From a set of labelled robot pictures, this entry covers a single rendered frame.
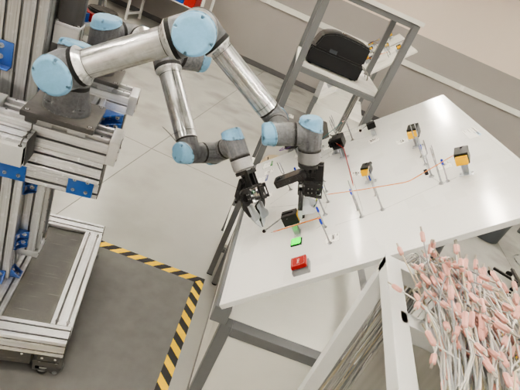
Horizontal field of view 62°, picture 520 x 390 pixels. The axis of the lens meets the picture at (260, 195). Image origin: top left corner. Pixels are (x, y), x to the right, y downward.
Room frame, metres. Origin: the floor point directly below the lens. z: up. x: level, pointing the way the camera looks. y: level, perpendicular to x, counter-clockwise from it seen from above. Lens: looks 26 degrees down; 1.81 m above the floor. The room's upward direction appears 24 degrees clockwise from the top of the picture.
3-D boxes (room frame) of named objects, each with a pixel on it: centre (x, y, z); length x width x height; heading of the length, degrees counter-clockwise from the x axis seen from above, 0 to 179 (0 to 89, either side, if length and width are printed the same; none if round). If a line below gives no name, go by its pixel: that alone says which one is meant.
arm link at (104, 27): (1.80, 0.87, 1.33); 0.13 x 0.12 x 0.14; 144
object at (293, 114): (2.54, -0.05, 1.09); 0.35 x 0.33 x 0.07; 5
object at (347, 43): (2.50, -0.06, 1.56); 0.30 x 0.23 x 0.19; 97
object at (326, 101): (5.09, -0.45, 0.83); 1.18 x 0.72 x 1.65; 179
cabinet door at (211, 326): (1.39, -0.03, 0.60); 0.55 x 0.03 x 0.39; 5
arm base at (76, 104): (1.32, 0.71, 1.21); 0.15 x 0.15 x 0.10
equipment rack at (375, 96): (2.61, -0.11, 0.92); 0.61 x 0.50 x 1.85; 5
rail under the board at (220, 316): (1.66, 0.01, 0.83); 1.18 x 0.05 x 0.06; 5
